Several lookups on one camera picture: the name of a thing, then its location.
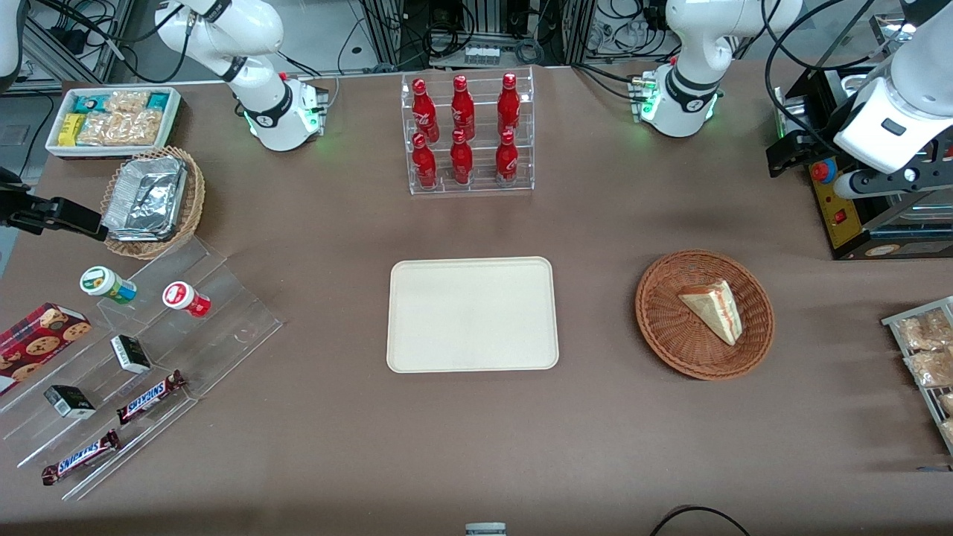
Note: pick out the Snickers chocolate bar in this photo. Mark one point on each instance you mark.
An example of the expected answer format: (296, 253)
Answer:
(80, 457)
(149, 397)

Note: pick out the round brown wicker basket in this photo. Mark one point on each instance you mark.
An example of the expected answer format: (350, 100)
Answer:
(670, 327)

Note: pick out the red soda bottle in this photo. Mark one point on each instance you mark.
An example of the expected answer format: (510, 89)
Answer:
(461, 162)
(424, 165)
(424, 108)
(508, 100)
(507, 162)
(463, 104)

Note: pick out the clear cracker bag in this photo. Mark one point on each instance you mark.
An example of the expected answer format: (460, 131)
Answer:
(141, 127)
(99, 129)
(126, 101)

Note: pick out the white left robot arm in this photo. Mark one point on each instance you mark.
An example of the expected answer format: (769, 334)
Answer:
(692, 52)

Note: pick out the green lid snack cup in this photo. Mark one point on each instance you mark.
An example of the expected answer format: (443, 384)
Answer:
(104, 283)

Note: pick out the grey power strip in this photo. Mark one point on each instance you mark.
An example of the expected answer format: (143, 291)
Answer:
(482, 54)

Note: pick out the clear acrylic bottle rack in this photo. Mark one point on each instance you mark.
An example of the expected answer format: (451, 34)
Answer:
(480, 190)

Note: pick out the clear acrylic stepped display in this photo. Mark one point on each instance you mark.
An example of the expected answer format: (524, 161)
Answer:
(223, 327)

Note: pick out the black hot food warmer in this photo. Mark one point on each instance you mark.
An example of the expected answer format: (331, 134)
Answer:
(841, 216)

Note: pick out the red lid snack cup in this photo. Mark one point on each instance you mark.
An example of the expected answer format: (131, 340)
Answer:
(185, 298)

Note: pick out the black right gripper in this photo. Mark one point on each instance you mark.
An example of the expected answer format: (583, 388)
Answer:
(28, 211)

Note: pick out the small black box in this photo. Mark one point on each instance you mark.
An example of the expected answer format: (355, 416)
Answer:
(131, 354)
(70, 402)

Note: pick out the stacked aluminium foil containers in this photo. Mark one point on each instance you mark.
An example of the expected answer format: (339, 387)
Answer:
(145, 197)

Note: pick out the white rectangular snack bin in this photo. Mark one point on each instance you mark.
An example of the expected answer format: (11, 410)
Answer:
(112, 151)

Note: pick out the clear bag of pastry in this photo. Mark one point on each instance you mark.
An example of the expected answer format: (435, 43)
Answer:
(947, 403)
(931, 368)
(948, 432)
(927, 331)

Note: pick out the cream plastic tray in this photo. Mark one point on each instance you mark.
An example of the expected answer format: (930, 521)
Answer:
(472, 314)

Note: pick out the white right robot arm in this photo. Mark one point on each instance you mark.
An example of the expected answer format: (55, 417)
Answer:
(262, 104)

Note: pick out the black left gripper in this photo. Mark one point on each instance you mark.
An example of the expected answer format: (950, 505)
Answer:
(816, 138)

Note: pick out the yellow snack packet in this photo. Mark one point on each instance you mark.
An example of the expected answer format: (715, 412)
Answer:
(71, 129)

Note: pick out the triangle sandwich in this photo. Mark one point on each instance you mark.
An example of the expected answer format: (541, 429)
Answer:
(716, 309)

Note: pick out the grey device edge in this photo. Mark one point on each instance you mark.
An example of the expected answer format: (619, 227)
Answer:
(485, 530)

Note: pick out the light wicker basket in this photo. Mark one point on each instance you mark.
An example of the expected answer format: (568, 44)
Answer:
(192, 201)

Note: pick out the teal snack packet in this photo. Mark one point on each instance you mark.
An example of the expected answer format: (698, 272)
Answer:
(89, 103)
(158, 100)

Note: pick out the red cookie box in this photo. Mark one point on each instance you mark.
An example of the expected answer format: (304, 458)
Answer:
(37, 342)

